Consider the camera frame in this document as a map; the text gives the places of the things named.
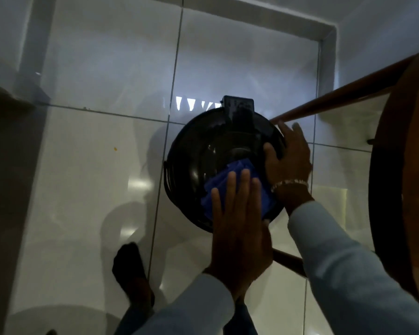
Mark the person's right hand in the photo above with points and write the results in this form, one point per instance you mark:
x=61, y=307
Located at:
x=291, y=163

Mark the person's left hand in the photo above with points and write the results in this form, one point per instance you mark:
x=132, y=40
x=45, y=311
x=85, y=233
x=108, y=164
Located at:
x=239, y=237

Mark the person's left middle finger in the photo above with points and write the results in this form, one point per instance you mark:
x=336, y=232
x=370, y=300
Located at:
x=245, y=193

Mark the person's right thumb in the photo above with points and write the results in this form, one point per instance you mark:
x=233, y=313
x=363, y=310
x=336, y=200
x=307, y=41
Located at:
x=271, y=160

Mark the person's left little finger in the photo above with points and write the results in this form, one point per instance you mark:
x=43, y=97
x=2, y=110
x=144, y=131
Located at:
x=218, y=207

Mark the blue cleaning cloth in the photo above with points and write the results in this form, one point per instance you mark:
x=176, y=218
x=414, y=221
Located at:
x=216, y=186

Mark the black round pan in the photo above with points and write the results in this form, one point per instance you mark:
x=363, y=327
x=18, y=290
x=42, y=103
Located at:
x=195, y=153

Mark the person's left forearm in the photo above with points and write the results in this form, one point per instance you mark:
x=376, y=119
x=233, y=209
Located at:
x=192, y=310

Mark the person's right forearm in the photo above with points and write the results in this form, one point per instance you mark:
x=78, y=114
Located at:
x=349, y=272

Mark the person's bare foot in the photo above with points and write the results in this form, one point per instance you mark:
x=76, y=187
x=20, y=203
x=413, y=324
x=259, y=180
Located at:
x=132, y=272

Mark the person's dark trousers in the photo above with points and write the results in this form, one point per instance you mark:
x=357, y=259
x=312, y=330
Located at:
x=242, y=320

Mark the round wooden table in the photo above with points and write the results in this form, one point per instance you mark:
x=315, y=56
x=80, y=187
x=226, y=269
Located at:
x=401, y=177

